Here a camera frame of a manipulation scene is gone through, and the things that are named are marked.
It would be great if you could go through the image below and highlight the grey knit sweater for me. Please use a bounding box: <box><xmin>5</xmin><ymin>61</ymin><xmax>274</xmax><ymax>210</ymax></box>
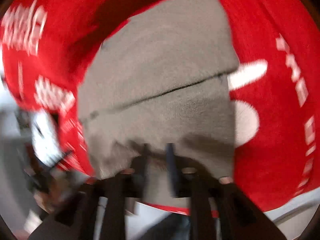
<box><xmin>76</xmin><ymin>0</ymin><xmax>241</xmax><ymax>202</ymax></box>

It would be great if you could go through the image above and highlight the red printed blanket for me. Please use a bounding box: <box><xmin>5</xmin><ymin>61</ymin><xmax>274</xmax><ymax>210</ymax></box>
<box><xmin>1</xmin><ymin>0</ymin><xmax>319</xmax><ymax>211</ymax></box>

